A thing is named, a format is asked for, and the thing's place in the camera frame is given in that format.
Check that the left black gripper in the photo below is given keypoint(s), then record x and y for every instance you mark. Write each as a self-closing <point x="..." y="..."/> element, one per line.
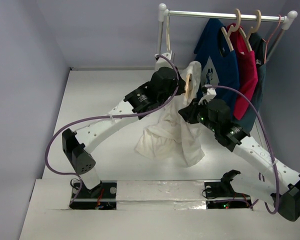
<point x="181" y="86"/>

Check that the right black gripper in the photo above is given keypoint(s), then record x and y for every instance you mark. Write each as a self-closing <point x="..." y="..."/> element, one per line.
<point x="185" y="113"/>

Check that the white t shirt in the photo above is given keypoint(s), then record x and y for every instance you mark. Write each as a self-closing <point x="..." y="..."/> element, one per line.
<point x="173" y="138"/>

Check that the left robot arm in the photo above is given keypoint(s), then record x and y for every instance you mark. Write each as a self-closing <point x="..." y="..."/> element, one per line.
<point x="78" y="145"/>

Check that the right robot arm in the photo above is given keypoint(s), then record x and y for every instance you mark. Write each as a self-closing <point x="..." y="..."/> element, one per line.
<point x="283" y="187"/>

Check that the dark teal t shirt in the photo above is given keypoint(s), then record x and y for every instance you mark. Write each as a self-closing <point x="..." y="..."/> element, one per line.
<point x="258" y="45"/>

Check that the blue t shirt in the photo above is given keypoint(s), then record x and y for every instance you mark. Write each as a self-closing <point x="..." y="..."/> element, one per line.
<point x="216" y="54"/>

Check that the red t shirt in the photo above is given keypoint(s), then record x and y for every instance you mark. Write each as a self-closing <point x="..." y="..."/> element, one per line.
<point x="248" y="77"/>

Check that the wooden hanger under red shirt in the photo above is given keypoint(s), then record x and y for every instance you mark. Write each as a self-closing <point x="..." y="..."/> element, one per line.
<point x="252" y="30"/>

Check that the white clothes rack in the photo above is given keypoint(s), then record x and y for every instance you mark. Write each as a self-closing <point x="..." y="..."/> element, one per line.
<point x="286" y="22"/>

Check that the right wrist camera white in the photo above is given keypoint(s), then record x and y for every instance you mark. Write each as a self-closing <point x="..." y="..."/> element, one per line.
<point x="208" y="94"/>

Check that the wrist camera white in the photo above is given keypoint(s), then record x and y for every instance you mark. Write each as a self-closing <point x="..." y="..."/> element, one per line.
<point x="208" y="94"/>
<point x="163" y="61"/>

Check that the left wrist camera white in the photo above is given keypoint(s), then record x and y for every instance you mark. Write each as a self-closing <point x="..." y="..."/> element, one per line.
<point x="163" y="61"/>

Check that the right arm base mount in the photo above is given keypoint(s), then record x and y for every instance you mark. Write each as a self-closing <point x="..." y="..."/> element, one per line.
<point x="221" y="195"/>

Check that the pink wire hanger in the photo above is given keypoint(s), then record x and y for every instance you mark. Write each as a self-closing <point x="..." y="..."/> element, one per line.
<point x="270" y="38"/>

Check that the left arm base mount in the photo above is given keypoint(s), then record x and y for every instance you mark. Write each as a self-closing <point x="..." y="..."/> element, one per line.
<point x="101" y="198"/>

